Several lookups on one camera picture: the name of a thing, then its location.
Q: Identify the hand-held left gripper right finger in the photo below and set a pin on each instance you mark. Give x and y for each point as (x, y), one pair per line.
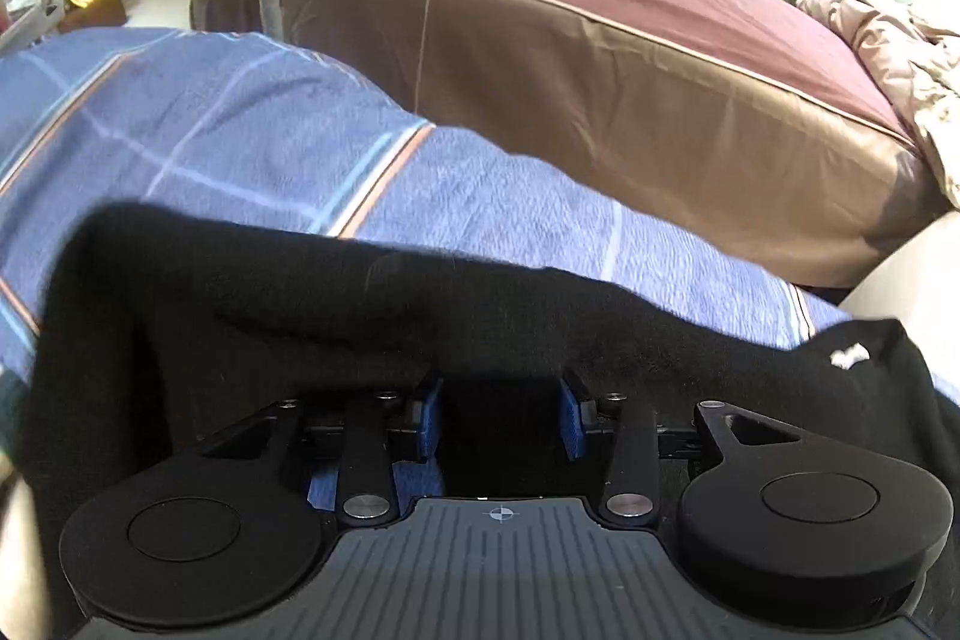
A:
(571, 421)

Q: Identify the black garment with white mark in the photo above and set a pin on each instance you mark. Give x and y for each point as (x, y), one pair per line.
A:
(300, 310)

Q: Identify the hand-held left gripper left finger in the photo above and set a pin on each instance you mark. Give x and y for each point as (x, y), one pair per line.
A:
(429, 421)

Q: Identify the beige quilt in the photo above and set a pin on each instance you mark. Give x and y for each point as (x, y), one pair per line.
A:
(900, 48)

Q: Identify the blue plaid bed sheet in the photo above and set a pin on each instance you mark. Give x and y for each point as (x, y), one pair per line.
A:
(225, 145)

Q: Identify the brown covered bed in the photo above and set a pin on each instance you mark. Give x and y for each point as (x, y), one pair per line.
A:
(600, 85)

